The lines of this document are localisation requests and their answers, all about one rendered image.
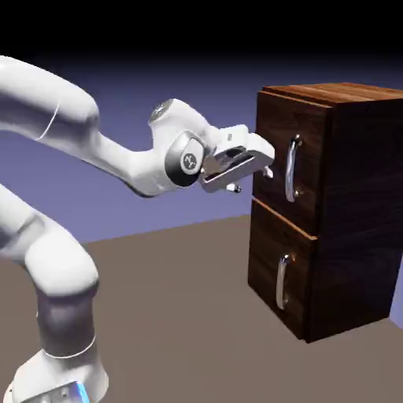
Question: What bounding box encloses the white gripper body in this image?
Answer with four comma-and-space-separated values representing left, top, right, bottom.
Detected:
200, 132, 276, 194

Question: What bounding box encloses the dark wooden cabinet door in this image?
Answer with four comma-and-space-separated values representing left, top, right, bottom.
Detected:
247, 197, 319, 341
252, 91, 334, 238

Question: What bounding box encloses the dark wooden cabinet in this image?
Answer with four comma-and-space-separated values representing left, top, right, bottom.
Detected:
247, 82, 403, 345

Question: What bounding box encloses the curved silver door handle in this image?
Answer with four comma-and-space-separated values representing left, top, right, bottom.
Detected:
284, 134, 305, 204
275, 253, 294, 312

